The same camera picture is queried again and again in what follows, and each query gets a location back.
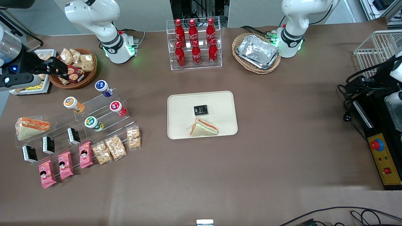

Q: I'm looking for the blue lid yogurt cup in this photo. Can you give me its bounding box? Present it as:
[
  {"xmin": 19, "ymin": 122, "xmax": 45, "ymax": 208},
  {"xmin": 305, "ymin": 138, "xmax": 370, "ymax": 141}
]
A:
[{"xmin": 95, "ymin": 80, "xmax": 114, "ymax": 98}]

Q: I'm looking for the clear acrylic step stand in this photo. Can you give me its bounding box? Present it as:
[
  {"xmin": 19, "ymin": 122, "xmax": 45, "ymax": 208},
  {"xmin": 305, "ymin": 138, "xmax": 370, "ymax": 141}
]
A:
[
  {"xmin": 73, "ymin": 89, "xmax": 142, "ymax": 165},
  {"xmin": 14, "ymin": 115, "xmax": 95, "ymax": 189}
]

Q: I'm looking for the silver foil tray stack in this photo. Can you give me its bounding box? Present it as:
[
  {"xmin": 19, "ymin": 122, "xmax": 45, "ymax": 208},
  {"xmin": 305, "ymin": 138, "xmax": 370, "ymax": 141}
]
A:
[{"xmin": 236, "ymin": 35, "xmax": 280, "ymax": 70}]

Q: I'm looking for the yellow control panel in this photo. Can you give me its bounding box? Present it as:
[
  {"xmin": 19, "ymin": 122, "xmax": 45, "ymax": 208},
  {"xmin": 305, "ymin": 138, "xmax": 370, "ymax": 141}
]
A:
[{"xmin": 367, "ymin": 133, "xmax": 402, "ymax": 186}]

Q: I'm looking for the beige serving tray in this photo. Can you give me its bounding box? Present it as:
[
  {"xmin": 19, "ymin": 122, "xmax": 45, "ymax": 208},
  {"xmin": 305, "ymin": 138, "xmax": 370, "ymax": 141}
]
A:
[{"xmin": 167, "ymin": 91, "xmax": 238, "ymax": 140}]

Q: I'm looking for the dark cable clutter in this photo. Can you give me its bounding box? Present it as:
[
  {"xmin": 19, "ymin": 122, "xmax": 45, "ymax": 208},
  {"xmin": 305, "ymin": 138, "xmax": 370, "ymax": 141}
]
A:
[{"xmin": 171, "ymin": 0, "xmax": 230, "ymax": 28}]

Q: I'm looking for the clear acrylic bottle rack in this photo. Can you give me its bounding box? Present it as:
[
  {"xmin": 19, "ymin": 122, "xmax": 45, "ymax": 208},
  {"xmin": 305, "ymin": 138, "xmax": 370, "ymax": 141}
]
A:
[{"xmin": 166, "ymin": 16, "xmax": 222, "ymax": 71}]

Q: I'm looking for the long black cable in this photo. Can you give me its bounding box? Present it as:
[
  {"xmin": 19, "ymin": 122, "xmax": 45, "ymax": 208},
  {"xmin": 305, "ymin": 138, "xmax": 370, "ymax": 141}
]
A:
[{"xmin": 279, "ymin": 206, "xmax": 402, "ymax": 226}]

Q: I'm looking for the black power cable with plug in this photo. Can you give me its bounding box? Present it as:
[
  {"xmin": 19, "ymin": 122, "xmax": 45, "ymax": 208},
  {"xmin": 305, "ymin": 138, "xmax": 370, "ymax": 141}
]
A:
[{"xmin": 342, "ymin": 99, "xmax": 369, "ymax": 142}]

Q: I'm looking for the green gum jar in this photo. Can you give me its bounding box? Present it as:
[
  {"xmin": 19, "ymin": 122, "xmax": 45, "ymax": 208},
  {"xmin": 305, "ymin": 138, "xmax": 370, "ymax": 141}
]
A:
[{"xmin": 84, "ymin": 116, "xmax": 105, "ymax": 132}]

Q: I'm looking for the orange gum jar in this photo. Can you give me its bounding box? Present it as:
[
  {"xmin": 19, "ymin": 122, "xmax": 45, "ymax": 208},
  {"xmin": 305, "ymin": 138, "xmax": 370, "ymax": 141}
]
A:
[{"xmin": 63, "ymin": 96, "xmax": 85, "ymax": 114}]

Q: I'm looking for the wrapped triangle sandwich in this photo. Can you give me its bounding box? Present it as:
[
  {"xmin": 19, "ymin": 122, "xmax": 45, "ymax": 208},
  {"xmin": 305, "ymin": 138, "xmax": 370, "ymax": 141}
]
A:
[
  {"xmin": 189, "ymin": 117, "xmax": 220, "ymax": 137},
  {"xmin": 15, "ymin": 117, "xmax": 51, "ymax": 141}
]

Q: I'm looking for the light wicker basket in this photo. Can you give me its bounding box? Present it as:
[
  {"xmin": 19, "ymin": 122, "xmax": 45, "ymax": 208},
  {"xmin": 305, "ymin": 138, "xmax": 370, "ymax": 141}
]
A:
[{"xmin": 232, "ymin": 33, "xmax": 282, "ymax": 74}]

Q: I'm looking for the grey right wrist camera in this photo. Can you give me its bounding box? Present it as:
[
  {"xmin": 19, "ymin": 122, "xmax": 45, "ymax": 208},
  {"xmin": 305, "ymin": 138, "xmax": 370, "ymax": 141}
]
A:
[{"xmin": 0, "ymin": 73, "xmax": 42, "ymax": 92}]

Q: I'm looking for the peanut brittle packet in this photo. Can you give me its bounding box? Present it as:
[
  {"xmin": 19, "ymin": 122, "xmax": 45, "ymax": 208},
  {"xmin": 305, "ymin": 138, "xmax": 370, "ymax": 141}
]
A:
[
  {"xmin": 60, "ymin": 48, "xmax": 74, "ymax": 66},
  {"xmin": 91, "ymin": 141, "xmax": 113, "ymax": 165},
  {"xmin": 78, "ymin": 53, "xmax": 95, "ymax": 72}
]

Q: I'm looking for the red gum jar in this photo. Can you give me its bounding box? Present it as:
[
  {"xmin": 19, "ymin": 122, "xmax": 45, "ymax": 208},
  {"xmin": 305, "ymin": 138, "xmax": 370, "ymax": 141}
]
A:
[{"xmin": 109, "ymin": 100, "xmax": 128, "ymax": 118}]

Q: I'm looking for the black sealing machine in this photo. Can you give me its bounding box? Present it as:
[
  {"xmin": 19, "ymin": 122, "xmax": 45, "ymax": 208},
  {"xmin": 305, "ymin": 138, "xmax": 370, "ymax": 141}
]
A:
[{"xmin": 351, "ymin": 93, "xmax": 402, "ymax": 191}]

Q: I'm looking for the red cola bottle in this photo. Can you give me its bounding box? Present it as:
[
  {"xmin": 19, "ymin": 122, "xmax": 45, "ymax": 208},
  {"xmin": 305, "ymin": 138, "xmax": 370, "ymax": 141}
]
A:
[
  {"xmin": 188, "ymin": 19, "xmax": 199, "ymax": 43},
  {"xmin": 174, "ymin": 19, "xmax": 186, "ymax": 45},
  {"xmin": 175, "ymin": 41, "xmax": 187, "ymax": 67},
  {"xmin": 191, "ymin": 40, "xmax": 202, "ymax": 66},
  {"xmin": 206, "ymin": 18, "xmax": 217, "ymax": 41},
  {"xmin": 208, "ymin": 38, "xmax": 219, "ymax": 66}
]

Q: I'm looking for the white wire basket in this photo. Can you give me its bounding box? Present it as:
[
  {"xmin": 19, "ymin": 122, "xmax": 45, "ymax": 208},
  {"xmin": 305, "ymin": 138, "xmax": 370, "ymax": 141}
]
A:
[{"xmin": 353, "ymin": 30, "xmax": 402, "ymax": 79}]

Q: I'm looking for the white rectangular food bin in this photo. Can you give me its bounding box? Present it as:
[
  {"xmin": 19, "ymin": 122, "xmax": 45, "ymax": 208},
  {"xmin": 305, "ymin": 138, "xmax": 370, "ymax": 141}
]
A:
[{"xmin": 9, "ymin": 49, "xmax": 58, "ymax": 96}]

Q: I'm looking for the red emergency stop button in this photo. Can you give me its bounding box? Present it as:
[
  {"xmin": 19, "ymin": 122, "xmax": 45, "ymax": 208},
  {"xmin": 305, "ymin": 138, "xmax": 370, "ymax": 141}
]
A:
[{"xmin": 370, "ymin": 138, "xmax": 385, "ymax": 152}]

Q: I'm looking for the black white machine head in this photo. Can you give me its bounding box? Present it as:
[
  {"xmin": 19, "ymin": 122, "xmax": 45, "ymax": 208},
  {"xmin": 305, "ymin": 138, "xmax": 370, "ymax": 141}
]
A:
[{"xmin": 337, "ymin": 46, "xmax": 402, "ymax": 105}]

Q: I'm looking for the clear bag of crackers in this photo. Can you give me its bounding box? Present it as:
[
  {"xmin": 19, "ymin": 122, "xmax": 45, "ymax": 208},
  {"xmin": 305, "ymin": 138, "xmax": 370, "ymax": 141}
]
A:
[
  {"xmin": 104, "ymin": 135, "xmax": 128, "ymax": 161},
  {"xmin": 126, "ymin": 125, "xmax": 142, "ymax": 151}
]

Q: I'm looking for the grey metal shelf rack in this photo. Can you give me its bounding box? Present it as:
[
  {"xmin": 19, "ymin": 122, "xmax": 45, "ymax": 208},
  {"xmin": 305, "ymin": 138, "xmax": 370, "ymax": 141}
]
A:
[{"xmin": 359, "ymin": 0, "xmax": 402, "ymax": 26}]

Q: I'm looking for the small black milk carton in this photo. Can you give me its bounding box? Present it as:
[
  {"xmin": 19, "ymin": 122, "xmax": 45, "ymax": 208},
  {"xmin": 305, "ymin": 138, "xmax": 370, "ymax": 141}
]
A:
[
  {"xmin": 22, "ymin": 145, "xmax": 38, "ymax": 164},
  {"xmin": 67, "ymin": 127, "xmax": 81, "ymax": 145},
  {"xmin": 42, "ymin": 135, "xmax": 56, "ymax": 155}
]

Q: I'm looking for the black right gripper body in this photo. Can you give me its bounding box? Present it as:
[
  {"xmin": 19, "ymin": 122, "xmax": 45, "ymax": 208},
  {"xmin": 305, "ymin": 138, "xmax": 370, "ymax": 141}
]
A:
[{"xmin": 0, "ymin": 47, "xmax": 42, "ymax": 79}]

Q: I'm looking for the silver metal bar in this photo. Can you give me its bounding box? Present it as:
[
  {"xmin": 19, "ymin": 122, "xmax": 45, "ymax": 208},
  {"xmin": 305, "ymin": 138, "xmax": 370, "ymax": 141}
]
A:
[{"xmin": 361, "ymin": 108, "xmax": 375, "ymax": 129}]

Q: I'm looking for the red cookie packet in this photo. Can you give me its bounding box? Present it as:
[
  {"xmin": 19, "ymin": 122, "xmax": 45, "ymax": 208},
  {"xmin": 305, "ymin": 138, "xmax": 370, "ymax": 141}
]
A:
[{"xmin": 64, "ymin": 65, "xmax": 85, "ymax": 84}]

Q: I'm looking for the brown wicker snack basket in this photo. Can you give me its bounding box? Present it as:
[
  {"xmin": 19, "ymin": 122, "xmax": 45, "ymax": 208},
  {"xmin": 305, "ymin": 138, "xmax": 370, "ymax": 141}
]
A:
[{"xmin": 49, "ymin": 48, "xmax": 98, "ymax": 90}]

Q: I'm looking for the pink snack packet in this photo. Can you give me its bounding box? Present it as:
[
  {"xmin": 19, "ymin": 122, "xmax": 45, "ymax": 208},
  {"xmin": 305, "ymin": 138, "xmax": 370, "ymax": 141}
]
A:
[
  {"xmin": 57, "ymin": 151, "xmax": 74, "ymax": 180},
  {"xmin": 79, "ymin": 141, "xmax": 94, "ymax": 170},
  {"xmin": 38, "ymin": 160, "xmax": 57, "ymax": 189}
]

